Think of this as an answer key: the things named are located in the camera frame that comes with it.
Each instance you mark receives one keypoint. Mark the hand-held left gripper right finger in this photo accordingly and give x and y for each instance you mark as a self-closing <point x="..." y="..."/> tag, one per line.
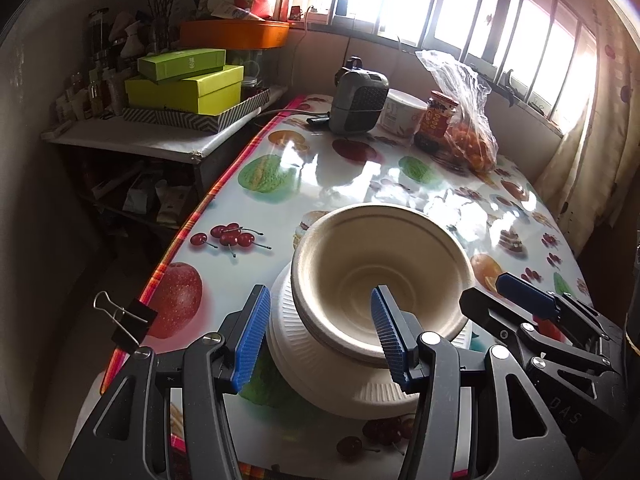
<point x="387" y="332"/>

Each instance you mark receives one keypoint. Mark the small grey space heater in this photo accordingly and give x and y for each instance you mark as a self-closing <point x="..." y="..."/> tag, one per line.
<point x="357" y="100"/>

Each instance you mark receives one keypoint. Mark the food printed glossy tablecloth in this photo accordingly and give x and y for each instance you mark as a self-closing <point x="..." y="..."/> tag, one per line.
<point x="350" y="175"/>

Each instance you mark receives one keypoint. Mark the white foam plate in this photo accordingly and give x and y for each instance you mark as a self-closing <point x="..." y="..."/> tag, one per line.
<point x="295" y="355"/>

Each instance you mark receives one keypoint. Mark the bare dry branches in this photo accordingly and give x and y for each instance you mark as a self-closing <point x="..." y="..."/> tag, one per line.
<point x="160" y="5"/>

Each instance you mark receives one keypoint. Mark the grey striped tray box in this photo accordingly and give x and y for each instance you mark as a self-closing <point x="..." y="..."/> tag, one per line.
<point x="200" y="121"/>

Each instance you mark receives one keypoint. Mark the black binder clip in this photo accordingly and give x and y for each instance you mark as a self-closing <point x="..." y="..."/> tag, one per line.
<point x="135" y="322"/>

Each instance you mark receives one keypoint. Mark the slim green box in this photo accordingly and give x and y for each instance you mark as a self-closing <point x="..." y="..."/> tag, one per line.
<point x="180" y="65"/>

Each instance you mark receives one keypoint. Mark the clear glass jar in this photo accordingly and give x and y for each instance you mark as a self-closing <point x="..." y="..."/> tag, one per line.
<point x="250" y="77"/>

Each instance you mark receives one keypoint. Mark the small black remote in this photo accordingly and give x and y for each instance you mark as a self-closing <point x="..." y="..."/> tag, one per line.
<point x="319" y="122"/>

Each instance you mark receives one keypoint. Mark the group of small bottles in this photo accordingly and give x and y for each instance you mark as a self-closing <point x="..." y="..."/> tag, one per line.
<point x="85" y="100"/>

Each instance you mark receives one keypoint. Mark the glass jar with red label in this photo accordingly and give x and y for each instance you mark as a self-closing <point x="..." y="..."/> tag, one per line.
<point x="435" y="120"/>

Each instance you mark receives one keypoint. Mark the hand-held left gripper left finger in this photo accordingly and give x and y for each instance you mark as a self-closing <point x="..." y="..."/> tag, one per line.
<point x="252" y="340"/>

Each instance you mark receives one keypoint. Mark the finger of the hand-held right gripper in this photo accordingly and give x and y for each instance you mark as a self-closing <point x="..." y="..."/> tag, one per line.
<point x="492" y="317"/>
<point x="525" y="292"/>

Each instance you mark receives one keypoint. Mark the pile of packets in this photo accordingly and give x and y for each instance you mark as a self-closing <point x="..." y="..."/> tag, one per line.
<point x="150" y="195"/>

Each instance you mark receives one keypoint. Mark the white side table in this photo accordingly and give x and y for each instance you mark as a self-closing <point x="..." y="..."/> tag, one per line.
<point x="140" y="142"/>

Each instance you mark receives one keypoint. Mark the black hook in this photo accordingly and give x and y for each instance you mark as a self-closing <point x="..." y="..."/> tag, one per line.
<point x="509" y="85"/>

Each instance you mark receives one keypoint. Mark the white paper tub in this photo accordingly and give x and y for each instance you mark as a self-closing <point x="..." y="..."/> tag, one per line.
<point x="400" y="112"/>

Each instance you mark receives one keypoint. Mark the beige patterned curtain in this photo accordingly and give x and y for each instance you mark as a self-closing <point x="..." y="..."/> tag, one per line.
<point x="590" y="160"/>

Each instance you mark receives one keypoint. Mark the large green box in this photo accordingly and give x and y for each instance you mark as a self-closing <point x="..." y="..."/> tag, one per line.
<point x="185" y="92"/>

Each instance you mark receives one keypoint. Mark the clear plastic bag of oranges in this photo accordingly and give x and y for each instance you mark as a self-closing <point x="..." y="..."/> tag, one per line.
<point x="470" y="145"/>

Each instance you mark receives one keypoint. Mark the orange box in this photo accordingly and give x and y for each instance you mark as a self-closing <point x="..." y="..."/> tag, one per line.
<point x="235" y="36"/>

